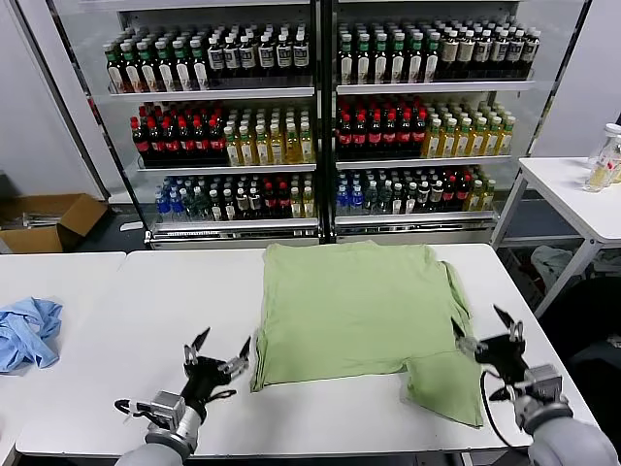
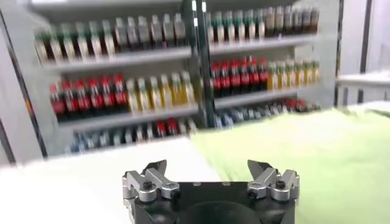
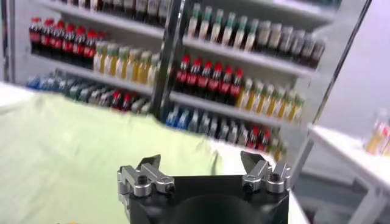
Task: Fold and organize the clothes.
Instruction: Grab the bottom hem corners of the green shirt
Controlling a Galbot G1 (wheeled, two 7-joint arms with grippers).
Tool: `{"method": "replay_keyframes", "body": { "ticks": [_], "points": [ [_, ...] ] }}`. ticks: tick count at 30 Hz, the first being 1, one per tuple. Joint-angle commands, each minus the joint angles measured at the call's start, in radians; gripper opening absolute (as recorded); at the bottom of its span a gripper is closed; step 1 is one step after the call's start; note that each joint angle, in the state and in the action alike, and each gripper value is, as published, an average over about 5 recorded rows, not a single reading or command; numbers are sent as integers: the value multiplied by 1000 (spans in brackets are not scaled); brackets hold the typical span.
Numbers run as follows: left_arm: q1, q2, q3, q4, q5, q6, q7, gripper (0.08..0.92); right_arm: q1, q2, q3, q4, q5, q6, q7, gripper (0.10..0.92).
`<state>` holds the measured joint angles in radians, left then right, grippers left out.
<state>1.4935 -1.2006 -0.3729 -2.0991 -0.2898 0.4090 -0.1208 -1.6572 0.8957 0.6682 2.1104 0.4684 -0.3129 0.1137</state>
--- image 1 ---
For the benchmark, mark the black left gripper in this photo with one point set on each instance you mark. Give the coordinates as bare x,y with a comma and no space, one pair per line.
204,378

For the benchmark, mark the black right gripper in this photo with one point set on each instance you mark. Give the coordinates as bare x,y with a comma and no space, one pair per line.
502,359

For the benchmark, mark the light green polo shirt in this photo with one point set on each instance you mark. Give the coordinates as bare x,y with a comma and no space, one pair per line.
349,310

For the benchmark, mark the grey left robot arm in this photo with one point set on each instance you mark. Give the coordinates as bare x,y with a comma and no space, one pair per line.
170,446

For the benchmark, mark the white crumpled cloth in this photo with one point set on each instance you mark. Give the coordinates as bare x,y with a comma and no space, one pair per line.
550,264

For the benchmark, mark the black left wrist connector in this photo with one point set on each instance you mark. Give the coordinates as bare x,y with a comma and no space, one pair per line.
127,407

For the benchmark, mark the white metal cabinet shelf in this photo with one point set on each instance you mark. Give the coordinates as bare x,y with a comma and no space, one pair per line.
417,221
436,87
233,227
208,93
228,169
427,162

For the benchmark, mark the small yellow juice bottle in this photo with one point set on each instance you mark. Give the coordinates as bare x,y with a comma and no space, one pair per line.
296,204
475,196
489,195
308,203

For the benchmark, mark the small red cap cola bottle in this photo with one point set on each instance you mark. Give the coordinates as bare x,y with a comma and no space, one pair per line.
270,203
464,194
450,195
283,202

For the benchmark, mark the small dark bottle white cap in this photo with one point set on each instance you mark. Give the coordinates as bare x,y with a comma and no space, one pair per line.
411,199
255,205
424,198
215,206
228,206
241,205
398,200
437,197

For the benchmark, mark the small clear green bottle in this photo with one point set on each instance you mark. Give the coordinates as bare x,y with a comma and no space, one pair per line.
203,206
384,199
190,206
371,199

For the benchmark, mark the small blue water bottle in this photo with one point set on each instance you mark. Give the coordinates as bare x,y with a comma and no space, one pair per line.
357,201
342,201
177,206
162,206

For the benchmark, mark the white flat floor piece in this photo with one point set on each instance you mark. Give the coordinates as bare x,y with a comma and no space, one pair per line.
131,226

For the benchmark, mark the white side table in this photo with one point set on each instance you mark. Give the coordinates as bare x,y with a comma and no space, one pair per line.
563,189

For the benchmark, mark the crumpled light blue shirt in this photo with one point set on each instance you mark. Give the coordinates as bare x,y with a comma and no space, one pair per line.
29,335

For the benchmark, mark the clear glass jar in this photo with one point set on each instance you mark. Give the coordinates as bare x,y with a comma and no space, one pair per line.
598,175

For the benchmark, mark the open brown cardboard box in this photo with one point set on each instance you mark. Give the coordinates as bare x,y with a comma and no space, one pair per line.
43,240

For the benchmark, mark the clear bottle white cap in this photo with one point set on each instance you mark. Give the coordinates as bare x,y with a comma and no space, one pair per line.
612,145

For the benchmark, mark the grey metal bars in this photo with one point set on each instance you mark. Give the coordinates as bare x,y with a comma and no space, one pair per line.
34,219

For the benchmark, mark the white beverage display cabinet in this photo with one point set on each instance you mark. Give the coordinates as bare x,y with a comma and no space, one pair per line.
325,121

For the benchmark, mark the black framed glass cabinet door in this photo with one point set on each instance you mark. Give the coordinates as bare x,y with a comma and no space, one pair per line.
73,97
548,73

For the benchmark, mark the green cap dark tea bottle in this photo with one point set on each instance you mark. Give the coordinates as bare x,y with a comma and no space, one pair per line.
432,58
199,69
165,70
381,59
347,60
147,71
131,72
415,58
364,60
182,69
398,59
115,73

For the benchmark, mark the white label dark drink bottle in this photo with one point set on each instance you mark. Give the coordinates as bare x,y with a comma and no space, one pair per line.
248,57
266,56
516,50
532,50
483,51
301,54
284,55
500,51
232,58
216,59

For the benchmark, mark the beige label dark drink bottle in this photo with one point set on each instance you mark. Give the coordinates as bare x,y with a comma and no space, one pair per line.
451,52
467,52

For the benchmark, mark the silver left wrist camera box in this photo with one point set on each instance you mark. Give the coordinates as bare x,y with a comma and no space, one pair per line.
165,408

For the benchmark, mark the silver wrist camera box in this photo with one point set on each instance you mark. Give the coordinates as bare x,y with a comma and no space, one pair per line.
545,383
165,408

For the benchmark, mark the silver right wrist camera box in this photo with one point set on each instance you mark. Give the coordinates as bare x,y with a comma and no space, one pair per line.
545,383

